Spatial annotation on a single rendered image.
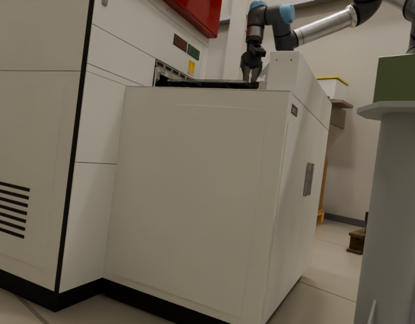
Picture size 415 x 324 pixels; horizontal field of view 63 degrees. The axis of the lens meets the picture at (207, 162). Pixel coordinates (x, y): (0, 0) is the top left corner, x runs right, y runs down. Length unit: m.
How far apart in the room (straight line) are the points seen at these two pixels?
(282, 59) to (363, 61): 3.56
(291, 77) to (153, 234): 0.71
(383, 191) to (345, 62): 3.67
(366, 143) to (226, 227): 3.49
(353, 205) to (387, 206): 3.29
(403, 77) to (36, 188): 1.26
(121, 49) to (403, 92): 0.96
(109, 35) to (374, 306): 1.24
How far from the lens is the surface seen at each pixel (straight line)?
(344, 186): 4.51
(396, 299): 1.24
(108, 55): 1.30
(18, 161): 1.42
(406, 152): 1.19
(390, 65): 1.27
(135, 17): 1.43
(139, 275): 1.32
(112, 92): 1.31
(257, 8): 1.57
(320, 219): 4.14
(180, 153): 1.18
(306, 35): 1.61
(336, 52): 4.86
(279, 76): 1.16
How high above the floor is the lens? 0.59
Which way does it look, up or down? 1 degrees down
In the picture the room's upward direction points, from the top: 7 degrees clockwise
